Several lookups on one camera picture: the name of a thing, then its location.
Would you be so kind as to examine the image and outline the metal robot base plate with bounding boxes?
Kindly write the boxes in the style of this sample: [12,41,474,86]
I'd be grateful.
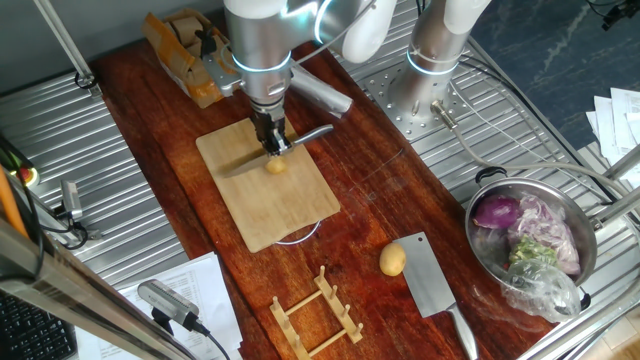
[362,59,501,142]

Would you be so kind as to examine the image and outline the bag of chopped purple cabbage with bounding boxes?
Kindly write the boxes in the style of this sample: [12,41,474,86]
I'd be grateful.
[508,193,582,276]

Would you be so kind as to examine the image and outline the bamboo cutting board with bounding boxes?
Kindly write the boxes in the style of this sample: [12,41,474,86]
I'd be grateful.
[195,117,342,254]

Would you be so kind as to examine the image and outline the printed white paper stack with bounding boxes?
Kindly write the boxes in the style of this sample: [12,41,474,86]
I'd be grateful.
[74,251,244,360]

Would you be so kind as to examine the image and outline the small yellow potato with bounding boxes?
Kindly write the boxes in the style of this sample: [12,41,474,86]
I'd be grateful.
[264,156,289,175]
[378,241,407,278]

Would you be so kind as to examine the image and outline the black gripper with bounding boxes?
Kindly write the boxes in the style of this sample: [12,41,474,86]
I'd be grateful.
[249,103,293,156]

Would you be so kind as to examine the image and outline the black keyboard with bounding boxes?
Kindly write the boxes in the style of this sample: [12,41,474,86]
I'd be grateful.
[0,289,79,360]

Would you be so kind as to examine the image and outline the metal camera mount clamp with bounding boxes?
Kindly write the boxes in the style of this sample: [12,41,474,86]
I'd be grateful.
[42,204,104,251]

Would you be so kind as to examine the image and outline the silver camera with black cable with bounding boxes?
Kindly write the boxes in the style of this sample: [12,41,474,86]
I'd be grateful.
[137,278,232,360]

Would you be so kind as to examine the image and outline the aluminium frame post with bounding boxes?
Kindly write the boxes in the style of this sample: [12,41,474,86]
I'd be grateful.
[32,0,102,97]

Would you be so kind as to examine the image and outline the grey exterior camera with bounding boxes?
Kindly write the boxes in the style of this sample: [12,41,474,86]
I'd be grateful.
[59,179,84,221]

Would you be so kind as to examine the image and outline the aluminium frame bar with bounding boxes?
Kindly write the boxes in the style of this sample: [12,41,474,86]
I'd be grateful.
[0,219,199,360]

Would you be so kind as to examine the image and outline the grey hose with connector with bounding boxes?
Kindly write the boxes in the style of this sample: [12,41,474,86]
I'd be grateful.
[429,99,640,194]

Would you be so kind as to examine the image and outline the purple onion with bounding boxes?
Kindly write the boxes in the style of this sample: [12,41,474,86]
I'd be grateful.
[472,194,521,230]

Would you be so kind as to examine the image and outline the steel chef knife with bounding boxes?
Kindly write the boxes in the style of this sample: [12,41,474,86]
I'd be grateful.
[219,123,335,180]

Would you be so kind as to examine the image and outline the red emergency stop button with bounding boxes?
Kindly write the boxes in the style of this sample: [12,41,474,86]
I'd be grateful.
[9,164,41,189]

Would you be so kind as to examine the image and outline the steel cooking pot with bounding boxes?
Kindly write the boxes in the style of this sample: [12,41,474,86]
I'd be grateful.
[464,166,600,312]

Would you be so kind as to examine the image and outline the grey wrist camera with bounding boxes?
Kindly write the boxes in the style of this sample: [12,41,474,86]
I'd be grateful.
[194,27,244,99]

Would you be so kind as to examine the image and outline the clear bag with greens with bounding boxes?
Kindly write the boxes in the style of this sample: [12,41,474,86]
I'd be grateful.
[501,235,584,324]

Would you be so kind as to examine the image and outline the loose white paper sheets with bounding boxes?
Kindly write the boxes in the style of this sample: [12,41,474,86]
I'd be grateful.
[584,87,640,189]

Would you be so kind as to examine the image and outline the wooden knife rack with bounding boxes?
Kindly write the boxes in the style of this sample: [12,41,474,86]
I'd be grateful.
[268,264,365,360]

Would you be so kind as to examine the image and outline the steel cleaver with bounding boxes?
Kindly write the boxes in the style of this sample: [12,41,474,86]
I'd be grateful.
[392,231,480,360]

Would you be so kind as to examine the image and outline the open cardboard box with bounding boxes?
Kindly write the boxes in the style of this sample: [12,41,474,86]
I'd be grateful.
[141,7,240,109]

